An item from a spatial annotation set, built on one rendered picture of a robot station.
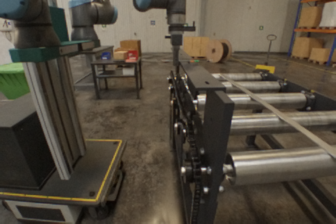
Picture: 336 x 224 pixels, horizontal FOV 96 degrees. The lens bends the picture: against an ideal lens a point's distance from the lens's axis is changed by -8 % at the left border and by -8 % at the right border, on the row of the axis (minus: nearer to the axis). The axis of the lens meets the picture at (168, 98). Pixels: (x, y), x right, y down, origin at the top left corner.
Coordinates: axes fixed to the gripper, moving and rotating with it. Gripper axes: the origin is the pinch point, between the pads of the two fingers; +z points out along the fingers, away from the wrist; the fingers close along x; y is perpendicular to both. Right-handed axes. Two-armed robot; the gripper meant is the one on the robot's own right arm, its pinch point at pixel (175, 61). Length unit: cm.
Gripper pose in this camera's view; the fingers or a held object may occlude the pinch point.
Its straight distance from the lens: 85.9
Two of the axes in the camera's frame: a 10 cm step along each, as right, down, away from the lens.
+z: 0.0, 9.3, 3.8
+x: 0.4, 3.8, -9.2
